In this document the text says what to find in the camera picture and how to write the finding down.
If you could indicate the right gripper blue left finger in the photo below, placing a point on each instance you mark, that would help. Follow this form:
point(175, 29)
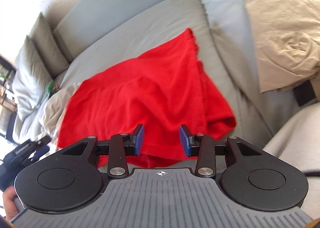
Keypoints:
point(121, 146)

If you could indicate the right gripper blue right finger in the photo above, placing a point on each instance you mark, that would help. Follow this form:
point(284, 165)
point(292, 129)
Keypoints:
point(202, 146)

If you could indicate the grey sofa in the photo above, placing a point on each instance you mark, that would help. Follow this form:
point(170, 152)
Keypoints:
point(110, 65)

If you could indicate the black box on sofa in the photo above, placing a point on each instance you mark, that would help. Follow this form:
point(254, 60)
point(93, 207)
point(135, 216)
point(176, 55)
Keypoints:
point(304, 93)

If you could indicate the wooden shelf unit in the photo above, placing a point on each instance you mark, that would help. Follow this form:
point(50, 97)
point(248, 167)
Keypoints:
point(8, 100)

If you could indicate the olive cushion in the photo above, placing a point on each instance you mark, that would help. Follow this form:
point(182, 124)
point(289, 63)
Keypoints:
point(41, 35)
point(30, 81)

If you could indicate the rear olive cushion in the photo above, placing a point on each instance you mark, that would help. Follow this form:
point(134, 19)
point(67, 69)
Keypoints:
point(41, 35)

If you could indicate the front olive cushion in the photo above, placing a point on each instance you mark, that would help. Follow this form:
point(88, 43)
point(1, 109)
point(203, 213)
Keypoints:
point(30, 81)

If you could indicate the tan blanket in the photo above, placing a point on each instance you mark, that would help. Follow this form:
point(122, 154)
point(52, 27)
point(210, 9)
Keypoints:
point(286, 40)

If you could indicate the beige crumpled garment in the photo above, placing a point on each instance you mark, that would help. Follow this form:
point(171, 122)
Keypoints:
point(54, 110)

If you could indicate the red garment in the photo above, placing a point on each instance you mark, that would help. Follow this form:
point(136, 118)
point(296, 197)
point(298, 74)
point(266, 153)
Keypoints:
point(162, 89)

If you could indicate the person left hand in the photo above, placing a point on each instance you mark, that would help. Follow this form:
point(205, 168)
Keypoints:
point(11, 209)

